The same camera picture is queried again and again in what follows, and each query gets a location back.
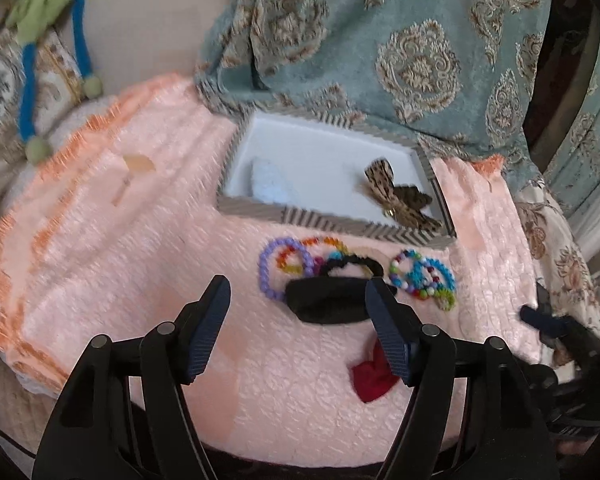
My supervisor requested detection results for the pink textured blanket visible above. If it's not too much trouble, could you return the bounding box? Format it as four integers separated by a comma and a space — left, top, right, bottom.
0, 72, 547, 467

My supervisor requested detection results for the leopard print bow hair clip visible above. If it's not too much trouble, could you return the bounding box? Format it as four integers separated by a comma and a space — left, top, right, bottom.
357, 158, 443, 233

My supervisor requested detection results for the blue bead bracelet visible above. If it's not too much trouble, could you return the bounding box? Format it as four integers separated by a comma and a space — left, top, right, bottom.
410, 257, 457, 297

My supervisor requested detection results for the multicolour and white bead bracelet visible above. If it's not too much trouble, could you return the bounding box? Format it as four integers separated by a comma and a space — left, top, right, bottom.
388, 248, 433, 297

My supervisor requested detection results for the red bow hair clip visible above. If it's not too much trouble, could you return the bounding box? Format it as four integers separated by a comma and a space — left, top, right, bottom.
350, 341, 402, 404

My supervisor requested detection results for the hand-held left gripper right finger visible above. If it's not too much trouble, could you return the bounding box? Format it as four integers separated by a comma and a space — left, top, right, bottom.
365, 276, 561, 480

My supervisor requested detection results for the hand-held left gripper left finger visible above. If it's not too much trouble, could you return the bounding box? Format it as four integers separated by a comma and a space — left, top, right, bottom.
32, 275, 232, 480

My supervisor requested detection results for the light blue fuzzy cloth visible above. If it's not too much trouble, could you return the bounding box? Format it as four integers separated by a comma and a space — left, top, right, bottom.
250, 157, 295, 204

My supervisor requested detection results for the striped box with white inside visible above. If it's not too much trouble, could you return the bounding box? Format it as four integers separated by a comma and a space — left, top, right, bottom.
216, 110, 456, 251

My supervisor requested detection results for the wide black cloth hairband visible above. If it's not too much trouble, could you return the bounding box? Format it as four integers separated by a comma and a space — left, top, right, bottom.
284, 277, 400, 325

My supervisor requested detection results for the rainbow bead bracelet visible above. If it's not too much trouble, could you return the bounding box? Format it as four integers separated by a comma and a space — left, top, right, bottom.
276, 236, 352, 277

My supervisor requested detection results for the beige patterned cushion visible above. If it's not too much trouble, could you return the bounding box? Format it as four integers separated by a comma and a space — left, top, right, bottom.
0, 25, 83, 188

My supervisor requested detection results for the thin black hair tie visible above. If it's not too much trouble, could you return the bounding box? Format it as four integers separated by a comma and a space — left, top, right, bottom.
319, 254, 385, 282

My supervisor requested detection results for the purple bead bracelet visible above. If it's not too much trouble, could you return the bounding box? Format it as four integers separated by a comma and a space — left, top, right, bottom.
258, 239, 315, 302

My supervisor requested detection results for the teal damask blanket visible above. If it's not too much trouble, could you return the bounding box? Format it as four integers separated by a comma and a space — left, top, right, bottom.
194, 0, 556, 162

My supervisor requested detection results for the green cloth with blue cords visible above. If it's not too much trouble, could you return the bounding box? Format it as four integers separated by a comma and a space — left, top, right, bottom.
5, 0, 103, 165

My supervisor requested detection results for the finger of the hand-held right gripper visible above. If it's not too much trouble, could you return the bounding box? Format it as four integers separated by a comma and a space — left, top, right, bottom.
520, 305, 572, 342

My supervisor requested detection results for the beige floral cloth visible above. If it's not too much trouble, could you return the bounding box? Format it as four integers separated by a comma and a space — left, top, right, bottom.
512, 180, 600, 356

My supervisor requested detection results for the green bead bracelet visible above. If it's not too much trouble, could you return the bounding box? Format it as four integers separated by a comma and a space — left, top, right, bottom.
431, 286, 457, 312

